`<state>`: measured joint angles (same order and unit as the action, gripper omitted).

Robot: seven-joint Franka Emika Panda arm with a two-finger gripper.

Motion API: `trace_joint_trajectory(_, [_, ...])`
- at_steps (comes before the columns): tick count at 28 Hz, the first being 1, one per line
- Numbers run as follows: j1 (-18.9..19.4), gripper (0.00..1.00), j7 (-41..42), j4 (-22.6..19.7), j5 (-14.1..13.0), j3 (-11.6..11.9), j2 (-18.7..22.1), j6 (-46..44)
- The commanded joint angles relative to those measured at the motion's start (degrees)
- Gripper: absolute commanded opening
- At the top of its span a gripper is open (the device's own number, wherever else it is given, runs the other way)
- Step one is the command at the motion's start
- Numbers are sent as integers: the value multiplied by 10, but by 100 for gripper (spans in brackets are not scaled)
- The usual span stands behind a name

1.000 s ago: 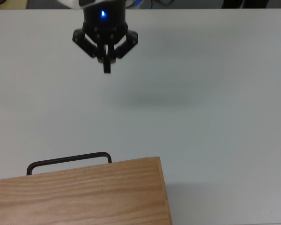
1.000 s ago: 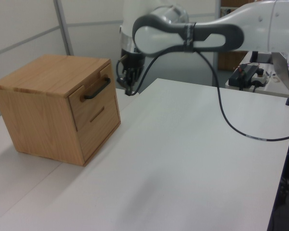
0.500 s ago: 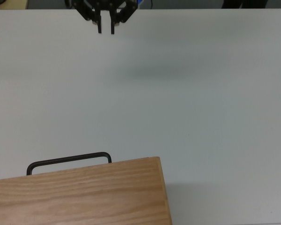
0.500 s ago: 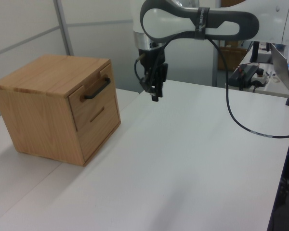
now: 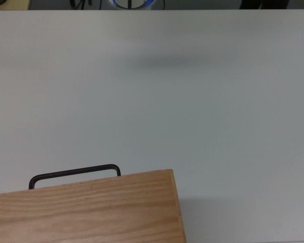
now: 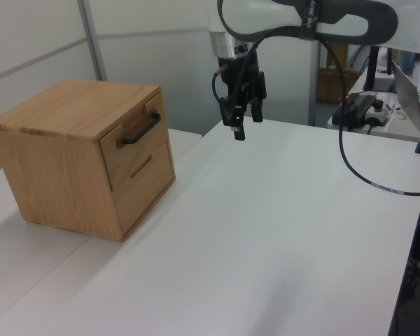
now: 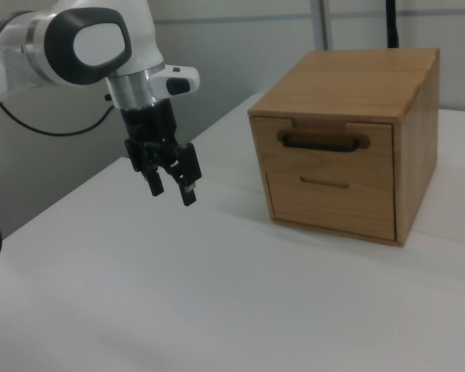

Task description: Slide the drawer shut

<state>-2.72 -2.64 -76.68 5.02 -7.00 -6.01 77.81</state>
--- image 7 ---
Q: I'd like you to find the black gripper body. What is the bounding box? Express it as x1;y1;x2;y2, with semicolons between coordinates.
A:
119;98;180;174

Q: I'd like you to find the wooden drawer with black handle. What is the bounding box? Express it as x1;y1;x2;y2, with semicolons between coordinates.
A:
252;115;395;188

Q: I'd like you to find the wooden two-drawer cabinet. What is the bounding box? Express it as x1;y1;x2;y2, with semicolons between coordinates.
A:
246;47;439;248

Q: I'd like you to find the black vertical pole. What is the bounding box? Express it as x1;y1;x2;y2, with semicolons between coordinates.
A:
383;0;401;50

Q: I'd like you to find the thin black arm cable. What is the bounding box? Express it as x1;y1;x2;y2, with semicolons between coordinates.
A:
0;96;115;137

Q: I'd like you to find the black drawer handle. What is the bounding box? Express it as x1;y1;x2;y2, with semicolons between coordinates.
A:
281;133;360;153

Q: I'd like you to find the grey partition post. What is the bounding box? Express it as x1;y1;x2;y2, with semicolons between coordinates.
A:
309;0;332;51

